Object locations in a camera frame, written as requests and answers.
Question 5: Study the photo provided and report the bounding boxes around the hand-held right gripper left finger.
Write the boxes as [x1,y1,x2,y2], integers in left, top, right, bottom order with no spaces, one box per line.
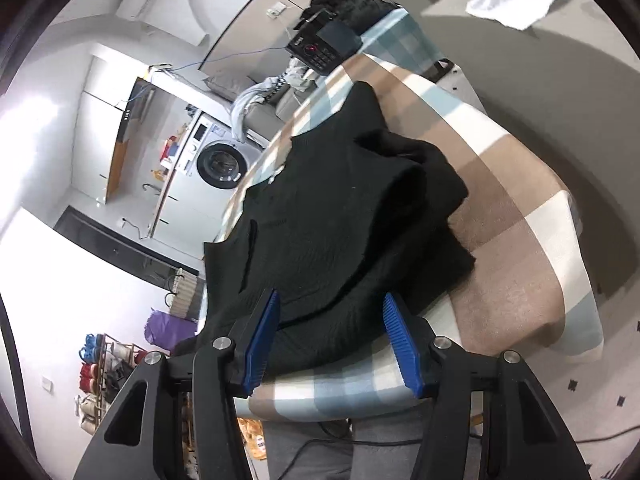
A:
[72,289,282,480]

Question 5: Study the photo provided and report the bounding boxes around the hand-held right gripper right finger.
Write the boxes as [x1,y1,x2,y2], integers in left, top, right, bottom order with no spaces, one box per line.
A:
[382,292,593,480]

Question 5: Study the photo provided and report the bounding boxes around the black knit sweater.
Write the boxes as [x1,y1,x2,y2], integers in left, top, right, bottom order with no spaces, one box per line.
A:
[172,80,477,381]

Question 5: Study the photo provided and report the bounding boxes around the pale crumpled clothes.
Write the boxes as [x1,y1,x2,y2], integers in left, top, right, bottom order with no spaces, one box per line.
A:
[285,57,311,91]

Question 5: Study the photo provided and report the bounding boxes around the pile of black clothes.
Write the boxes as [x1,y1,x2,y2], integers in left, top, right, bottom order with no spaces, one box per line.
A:
[300,0,401,26]

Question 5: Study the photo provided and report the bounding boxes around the orange bag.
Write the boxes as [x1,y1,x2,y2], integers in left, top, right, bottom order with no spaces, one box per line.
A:
[239,417,268,461]

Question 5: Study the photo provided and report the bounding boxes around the purple bag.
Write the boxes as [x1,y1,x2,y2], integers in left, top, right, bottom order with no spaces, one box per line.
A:
[142,310,198,356]

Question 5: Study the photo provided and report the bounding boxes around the woven laundry basket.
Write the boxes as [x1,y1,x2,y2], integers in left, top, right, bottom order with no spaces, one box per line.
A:
[165,269,201,318]

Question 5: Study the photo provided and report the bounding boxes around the person's grey trousers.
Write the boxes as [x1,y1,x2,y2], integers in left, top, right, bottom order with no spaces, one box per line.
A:
[260,405,481,480]

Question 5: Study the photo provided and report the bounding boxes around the shoe rack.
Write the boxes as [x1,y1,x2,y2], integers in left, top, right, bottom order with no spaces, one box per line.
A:
[75,332,151,436]

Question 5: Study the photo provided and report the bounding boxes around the white kitchen base cabinets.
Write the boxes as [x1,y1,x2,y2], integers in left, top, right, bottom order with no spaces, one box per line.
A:
[145,170,236,241]

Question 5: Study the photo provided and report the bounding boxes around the checked tablecloth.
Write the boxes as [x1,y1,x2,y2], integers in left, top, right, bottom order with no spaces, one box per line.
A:
[200,52,606,423]

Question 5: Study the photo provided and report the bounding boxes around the white washing machine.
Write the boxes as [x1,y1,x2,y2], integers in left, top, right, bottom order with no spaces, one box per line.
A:
[172,110,266,192]

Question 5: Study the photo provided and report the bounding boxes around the grey sofa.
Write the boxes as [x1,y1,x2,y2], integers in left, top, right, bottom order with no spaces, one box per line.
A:
[205,72,321,148]

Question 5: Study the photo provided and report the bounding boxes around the grey white garment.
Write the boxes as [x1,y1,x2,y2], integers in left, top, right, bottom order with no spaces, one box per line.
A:
[231,76,286,143]

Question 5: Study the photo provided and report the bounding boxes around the range hood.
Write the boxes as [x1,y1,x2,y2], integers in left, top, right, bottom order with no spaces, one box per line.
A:
[114,77,156,153]

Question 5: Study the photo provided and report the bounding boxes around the black pressure cooker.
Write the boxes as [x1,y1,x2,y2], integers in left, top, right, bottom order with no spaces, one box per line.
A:
[285,17,363,77]

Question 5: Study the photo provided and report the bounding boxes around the black floor cable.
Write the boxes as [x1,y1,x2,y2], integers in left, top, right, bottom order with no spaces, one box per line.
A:
[285,422,640,480]

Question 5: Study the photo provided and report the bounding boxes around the white wall cabinets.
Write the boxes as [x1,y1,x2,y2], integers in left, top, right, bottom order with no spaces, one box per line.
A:
[70,55,146,206]

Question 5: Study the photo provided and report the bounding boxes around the blue cable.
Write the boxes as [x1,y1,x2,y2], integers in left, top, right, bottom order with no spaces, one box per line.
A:
[150,42,301,73]

